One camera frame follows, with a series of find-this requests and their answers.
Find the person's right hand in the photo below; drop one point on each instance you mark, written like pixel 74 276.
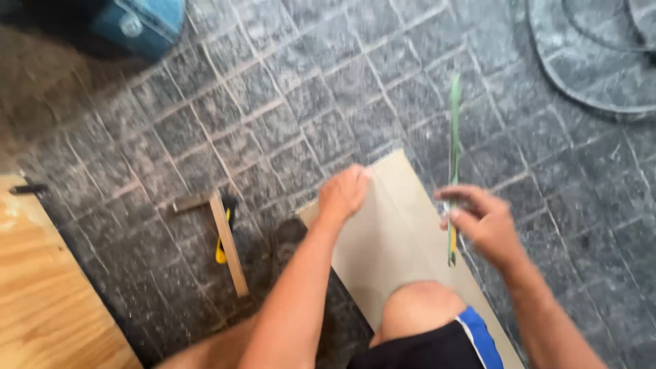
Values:
pixel 484 223

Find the person's left hand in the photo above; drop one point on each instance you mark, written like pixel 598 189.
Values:
pixel 342 194

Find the person's left fingers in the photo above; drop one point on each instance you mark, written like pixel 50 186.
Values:
pixel 358 179

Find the beige tile board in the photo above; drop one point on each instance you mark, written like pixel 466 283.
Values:
pixel 394 241

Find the person's dark shoe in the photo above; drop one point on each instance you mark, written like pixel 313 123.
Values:
pixel 289 241

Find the yellow black utility knife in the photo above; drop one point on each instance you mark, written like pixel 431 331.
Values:
pixel 225 230

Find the person's right leg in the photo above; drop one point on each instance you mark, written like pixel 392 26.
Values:
pixel 417 310

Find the black blue shorts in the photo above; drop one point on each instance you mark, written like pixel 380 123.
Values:
pixel 440 343

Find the blue plastic container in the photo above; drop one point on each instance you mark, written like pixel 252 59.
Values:
pixel 138 23

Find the light plywood board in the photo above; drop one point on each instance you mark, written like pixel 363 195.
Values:
pixel 46 287

